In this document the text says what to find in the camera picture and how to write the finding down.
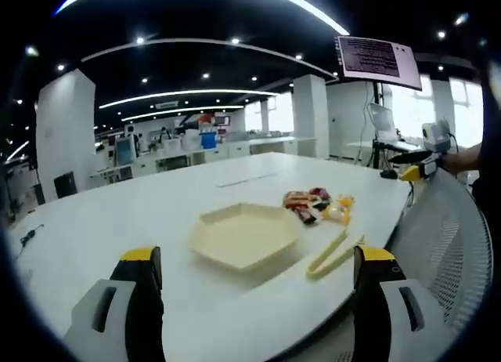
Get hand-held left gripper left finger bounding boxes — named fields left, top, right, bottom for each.
left=61, top=245, right=165, bottom=362

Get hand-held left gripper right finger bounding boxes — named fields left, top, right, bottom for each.
left=351, top=244, right=451, bottom=362

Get cream food tongs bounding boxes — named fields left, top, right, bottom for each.
left=305, top=227, right=366, bottom=279

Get cream hexagonal container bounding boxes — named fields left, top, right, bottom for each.
left=187, top=201, right=305, bottom=275

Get orange food packet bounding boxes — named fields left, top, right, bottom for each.
left=283, top=190, right=314, bottom=209

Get black monitor stand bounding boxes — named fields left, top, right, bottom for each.
left=369, top=81, right=388, bottom=171

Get white laptop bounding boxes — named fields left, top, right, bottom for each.
left=367, top=103, right=424, bottom=151

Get person's dark shirt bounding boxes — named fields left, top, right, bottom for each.
left=470, top=56, right=498, bottom=208

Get white mesh office chair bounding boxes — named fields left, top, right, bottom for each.
left=385, top=169, right=492, bottom=335

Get computer monitor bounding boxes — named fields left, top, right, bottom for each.
left=334, top=35, right=423, bottom=91

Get light blue screen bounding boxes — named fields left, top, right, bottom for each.
left=115, top=136, right=136, bottom=165

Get curved ceiling light strip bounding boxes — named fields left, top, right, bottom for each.
left=54, top=0, right=351, bottom=36

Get white counter desks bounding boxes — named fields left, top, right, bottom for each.
left=89, top=136, right=318, bottom=183

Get black cable with plug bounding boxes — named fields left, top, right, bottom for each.
left=20, top=225, right=43, bottom=245

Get red blue wall sign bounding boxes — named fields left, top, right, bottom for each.
left=178, top=113, right=232, bottom=138

